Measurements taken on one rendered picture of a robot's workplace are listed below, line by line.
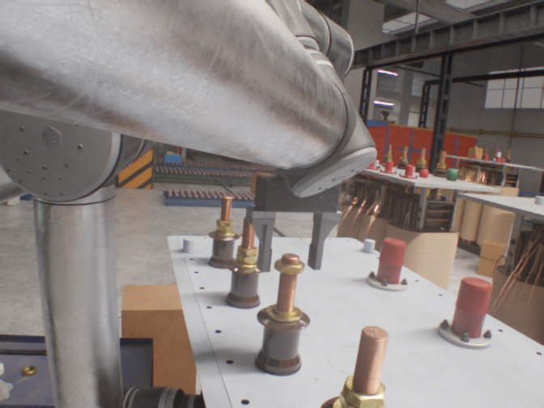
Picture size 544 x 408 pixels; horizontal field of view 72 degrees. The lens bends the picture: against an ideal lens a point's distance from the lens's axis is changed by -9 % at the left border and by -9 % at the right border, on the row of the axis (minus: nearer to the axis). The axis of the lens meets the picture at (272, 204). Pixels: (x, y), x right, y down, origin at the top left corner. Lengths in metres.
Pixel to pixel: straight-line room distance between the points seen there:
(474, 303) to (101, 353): 0.73
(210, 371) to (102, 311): 0.25
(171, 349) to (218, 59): 1.94
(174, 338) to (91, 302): 1.51
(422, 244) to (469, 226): 4.76
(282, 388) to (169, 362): 1.44
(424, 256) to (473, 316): 2.29
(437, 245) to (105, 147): 3.00
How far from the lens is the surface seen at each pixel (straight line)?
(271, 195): 0.62
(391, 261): 1.19
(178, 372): 2.14
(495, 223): 7.60
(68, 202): 0.50
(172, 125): 0.19
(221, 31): 0.17
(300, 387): 0.72
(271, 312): 0.71
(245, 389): 0.69
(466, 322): 0.97
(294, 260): 0.67
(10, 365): 1.72
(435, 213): 3.33
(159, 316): 1.98
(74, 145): 0.46
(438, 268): 3.37
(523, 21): 11.19
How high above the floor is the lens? 1.77
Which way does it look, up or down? 10 degrees down
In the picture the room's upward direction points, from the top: 6 degrees clockwise
